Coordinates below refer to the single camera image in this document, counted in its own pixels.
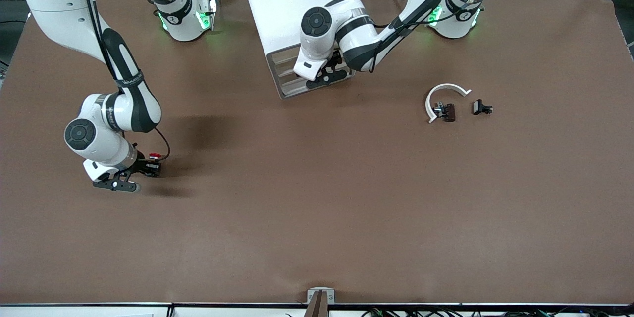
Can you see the red push button switch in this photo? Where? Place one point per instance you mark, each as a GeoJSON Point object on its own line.
{"type": "Point", "coordinates": [155, 154]}

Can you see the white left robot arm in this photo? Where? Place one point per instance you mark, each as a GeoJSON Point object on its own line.
{"type": "Point", "coordinates": [356, 34]}

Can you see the black square push button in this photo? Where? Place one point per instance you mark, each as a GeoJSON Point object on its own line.
{"type": "Point", "coordinates": [478, 107]}

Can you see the dark brown clip part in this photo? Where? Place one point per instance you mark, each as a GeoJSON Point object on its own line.
{"type": "Point", "coordinates": [449, 113]}

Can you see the brown table cover sheet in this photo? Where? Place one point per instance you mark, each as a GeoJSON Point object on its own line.
{"type": "Point", "coordinates": [297, 218]}

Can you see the brown pole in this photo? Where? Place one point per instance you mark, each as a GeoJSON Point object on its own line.
{"type": "Point", "coordinates": [317, 307]}

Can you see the white table edge rail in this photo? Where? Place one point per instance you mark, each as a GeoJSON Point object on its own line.
{"type": "Point", "coordinates": [99, 311]}

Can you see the grey metal bracket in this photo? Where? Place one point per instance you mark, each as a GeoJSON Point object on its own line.
{"type": "Point", "coordinates": [330, 296]}

